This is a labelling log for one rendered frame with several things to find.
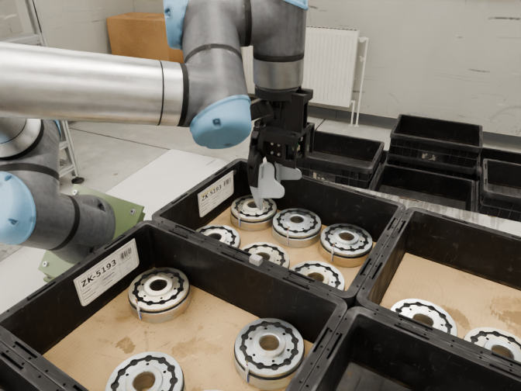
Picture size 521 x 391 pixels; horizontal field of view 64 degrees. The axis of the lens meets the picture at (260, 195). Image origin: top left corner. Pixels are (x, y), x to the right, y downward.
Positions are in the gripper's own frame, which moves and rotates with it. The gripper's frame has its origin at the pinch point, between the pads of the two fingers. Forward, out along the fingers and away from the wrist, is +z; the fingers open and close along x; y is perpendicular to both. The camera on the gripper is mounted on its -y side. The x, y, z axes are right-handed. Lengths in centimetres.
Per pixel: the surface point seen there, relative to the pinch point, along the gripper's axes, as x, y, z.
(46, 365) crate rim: -40.3, -7.8, 4.8
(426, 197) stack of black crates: 120, 18, 60
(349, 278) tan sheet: 2.8, 16.5, 14.7
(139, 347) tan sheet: -27.7, -6.9, 14.8
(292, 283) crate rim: -13.3, 12.0, 4.7
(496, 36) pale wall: 296, 26, 19
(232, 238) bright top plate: -1.0, -6.7, 11.6
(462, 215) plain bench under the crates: 58, 33, 28
